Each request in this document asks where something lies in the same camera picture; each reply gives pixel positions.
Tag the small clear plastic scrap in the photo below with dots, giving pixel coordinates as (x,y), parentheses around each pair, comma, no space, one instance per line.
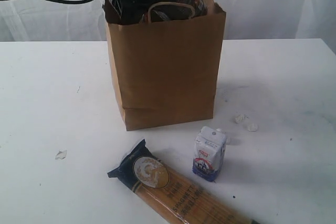
(61,155)

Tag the brown paper shopping bag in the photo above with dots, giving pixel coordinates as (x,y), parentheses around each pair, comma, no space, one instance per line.
(165,73)

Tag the spaghetti packet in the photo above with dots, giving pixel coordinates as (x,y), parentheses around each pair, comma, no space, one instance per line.
(173,196)

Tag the small white blue salt pack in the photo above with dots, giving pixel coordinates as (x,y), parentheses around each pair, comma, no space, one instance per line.
(209,151)

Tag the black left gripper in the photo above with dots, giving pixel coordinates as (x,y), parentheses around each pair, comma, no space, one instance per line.
(126,12)

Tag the white curtain backdrop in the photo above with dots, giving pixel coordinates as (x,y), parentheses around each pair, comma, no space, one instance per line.
(37,20)

